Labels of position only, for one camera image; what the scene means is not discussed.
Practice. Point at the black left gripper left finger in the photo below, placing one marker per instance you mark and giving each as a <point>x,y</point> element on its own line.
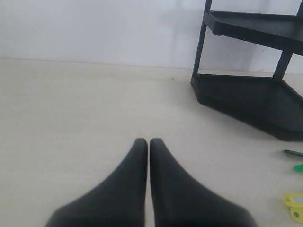
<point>119,201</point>

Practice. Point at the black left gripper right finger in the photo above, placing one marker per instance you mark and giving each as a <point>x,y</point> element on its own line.
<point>179,200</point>

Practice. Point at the key ring with coloured tags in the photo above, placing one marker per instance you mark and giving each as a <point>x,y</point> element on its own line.
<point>295,200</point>

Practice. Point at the black two-tier shelf rack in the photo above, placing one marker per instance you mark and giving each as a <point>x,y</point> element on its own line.
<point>267,103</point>

